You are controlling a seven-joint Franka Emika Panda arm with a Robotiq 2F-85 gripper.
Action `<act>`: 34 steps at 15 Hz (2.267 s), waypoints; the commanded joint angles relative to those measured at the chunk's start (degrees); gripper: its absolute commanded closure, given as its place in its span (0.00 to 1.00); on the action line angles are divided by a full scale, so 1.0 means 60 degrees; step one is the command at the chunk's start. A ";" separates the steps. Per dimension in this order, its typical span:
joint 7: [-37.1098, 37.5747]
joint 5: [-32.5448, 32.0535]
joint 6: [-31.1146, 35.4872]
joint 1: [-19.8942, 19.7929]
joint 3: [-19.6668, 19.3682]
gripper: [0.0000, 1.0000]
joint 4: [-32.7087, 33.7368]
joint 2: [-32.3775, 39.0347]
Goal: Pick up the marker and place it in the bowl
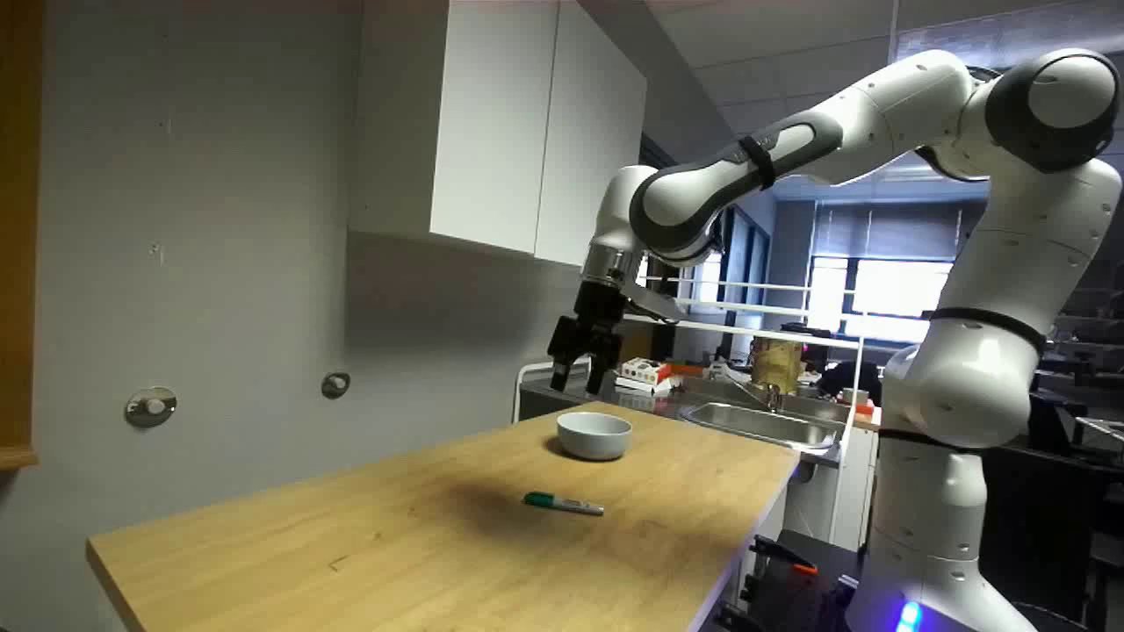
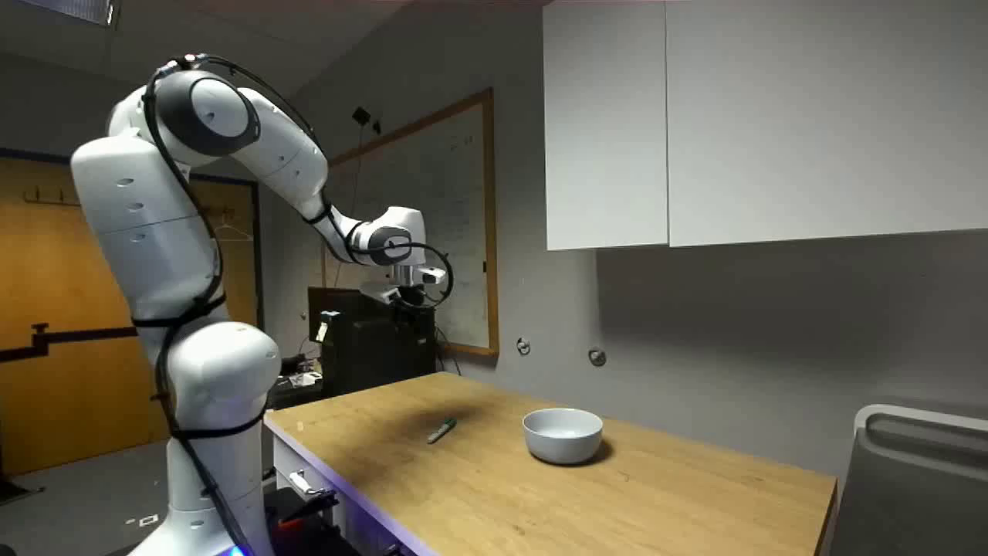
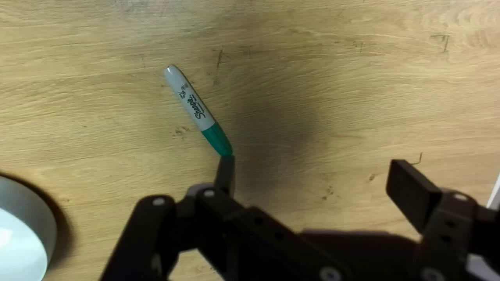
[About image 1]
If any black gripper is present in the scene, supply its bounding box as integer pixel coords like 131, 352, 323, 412
544, 279, 632, 401

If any green marker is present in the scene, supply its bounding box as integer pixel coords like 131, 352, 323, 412
521, 488, 609, 521

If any grey round bowl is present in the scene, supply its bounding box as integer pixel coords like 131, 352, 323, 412
552, 407, 636, 463

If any yellow object on rack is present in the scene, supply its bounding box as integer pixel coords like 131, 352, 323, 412
748, 338, 809, 398

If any black device with red parts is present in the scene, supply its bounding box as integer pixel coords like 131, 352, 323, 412
741, 535, 853, 632

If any window with blinds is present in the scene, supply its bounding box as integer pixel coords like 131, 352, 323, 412
804, 200, 964, 352

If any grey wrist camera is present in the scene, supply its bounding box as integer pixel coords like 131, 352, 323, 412
617, 284, 686, 330

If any white wire rack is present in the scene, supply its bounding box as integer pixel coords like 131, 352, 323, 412
508, 278, 878, 471

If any white wall cabinet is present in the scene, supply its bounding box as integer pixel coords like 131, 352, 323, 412
347, 0, 649, 269

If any large metal wall knob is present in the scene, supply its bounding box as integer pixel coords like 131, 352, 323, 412
124, 386, 181, 432

